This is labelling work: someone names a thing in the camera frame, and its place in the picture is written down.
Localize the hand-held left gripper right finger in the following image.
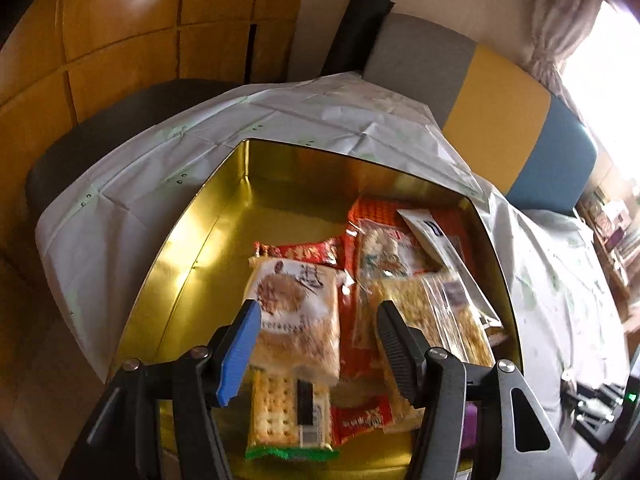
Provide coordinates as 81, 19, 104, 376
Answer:
376, 300, 581, 480

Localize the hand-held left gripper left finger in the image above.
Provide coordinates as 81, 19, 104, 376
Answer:
60, 299, 263, 480

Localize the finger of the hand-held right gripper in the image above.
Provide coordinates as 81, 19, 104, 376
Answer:
572, 410, 617, 456
575, 384, 621, 413

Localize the large red snack bag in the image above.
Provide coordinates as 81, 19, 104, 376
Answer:
339, 195, 476, 436

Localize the white sandwich cracker packet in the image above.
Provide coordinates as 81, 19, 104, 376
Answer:
367, 270, 496, 366

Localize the green-edged cracker packet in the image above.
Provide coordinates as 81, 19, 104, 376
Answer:
245, 367, 341, 462

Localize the clear rice cake packet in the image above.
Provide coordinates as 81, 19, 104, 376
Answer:
248, 256, 347, 383

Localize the red candy packet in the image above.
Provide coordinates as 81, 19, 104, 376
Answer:
330, 394, 398, 447

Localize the gold tin box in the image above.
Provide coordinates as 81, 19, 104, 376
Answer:
112, 137, 523, 480

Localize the purple snack packet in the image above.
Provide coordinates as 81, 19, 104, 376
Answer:
464, 402, 482, 453

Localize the long red patterned packet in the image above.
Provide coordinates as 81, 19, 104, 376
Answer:
253, 237, 347, 267

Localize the white sachet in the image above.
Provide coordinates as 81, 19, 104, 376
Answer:
397, 208, 502, 326

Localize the wooden shelf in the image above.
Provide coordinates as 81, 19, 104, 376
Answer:
575, 185, 640, 311

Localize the dark grey chair seat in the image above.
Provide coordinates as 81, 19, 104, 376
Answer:
25, 77, 246, 221

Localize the window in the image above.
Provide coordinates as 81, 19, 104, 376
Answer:
565, 0, 640, 171

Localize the black rolled mat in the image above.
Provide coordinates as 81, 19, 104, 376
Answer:
320, 0, 396, 78

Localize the wooden wardrobe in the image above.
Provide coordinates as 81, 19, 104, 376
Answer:
0, 0, 311, 480

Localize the pale tied curtain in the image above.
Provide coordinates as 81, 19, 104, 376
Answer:
530, 0, 606, 96

